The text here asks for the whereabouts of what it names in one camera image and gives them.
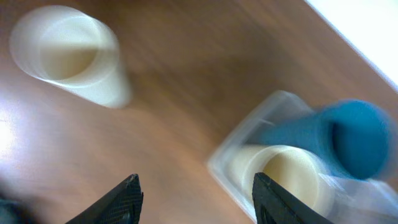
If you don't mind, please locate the clear plastic storage container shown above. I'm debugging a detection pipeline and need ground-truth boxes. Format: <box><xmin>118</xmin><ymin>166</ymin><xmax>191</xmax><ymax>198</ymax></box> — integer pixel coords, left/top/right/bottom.
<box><xmin>207</xmin><ymin>91</ymin><xmax>397</xmax><ymax>223</ymax></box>

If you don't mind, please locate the cream cup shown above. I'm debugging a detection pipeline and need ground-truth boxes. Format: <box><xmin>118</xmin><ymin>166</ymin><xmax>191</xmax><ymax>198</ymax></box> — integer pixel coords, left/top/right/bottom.
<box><xmin>9</xmin><ymin>6</ymin><xmax>132</xmax><ymax>108</ymax></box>
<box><xmin>228</xmin><ymin>145</ymin><xmax>335</xmax><ymax>217</ymax></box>

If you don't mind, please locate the blue cup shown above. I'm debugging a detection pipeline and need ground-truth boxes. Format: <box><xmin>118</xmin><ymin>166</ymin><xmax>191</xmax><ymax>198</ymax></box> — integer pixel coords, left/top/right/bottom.
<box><xmin>249</xmin><ymin>100</ymin><xmax>397</xmax><ymax>180</ymax></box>

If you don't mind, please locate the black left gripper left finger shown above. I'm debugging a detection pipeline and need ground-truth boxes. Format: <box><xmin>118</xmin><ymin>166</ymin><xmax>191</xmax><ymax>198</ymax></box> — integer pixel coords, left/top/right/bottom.
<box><xmin>67</xmin><ymin>174</ymin><xmax>144</xmax><ymax>224</ymax></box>

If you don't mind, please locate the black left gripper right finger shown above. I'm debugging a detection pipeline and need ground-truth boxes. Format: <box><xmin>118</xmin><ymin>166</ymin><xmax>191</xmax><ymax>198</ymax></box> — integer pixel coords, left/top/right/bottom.
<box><xmin>252</xmin><ymin>172</ymin><xmax>331</xmax><ymax>224</ymax></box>

